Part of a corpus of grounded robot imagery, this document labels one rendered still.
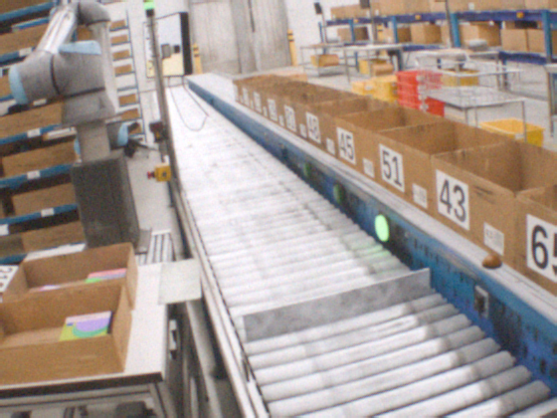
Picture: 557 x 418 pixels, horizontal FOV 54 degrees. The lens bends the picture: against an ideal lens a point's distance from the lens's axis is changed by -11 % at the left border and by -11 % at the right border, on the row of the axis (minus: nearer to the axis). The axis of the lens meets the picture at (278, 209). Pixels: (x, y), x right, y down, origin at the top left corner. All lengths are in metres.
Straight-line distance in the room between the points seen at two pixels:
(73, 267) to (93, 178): 0.31
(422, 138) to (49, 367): 1.31
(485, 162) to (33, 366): 1.24
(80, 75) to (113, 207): 0.46
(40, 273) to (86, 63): 0.69
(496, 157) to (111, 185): 1.20
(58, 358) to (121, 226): 0.81
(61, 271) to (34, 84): 0.63
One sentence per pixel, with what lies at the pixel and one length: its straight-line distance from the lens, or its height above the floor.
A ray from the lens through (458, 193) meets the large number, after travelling 1.43.
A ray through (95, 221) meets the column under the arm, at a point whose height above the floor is 0.88.
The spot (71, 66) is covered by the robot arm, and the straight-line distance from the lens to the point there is 2.02.
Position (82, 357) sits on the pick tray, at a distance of 1.35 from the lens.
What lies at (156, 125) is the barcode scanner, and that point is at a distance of 2.60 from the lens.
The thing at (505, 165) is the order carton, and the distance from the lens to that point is 1.67.
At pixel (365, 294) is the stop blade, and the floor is 0.79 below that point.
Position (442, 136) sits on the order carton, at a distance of 2.00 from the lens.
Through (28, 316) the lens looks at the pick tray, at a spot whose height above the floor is 0.80.
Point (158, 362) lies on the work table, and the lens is 1.36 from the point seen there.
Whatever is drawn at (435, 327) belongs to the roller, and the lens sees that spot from 1.35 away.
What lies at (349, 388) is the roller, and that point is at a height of 0.75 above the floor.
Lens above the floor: 1.42
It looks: 17 degrees down
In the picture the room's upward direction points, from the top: 8 degrees counter-clockwise
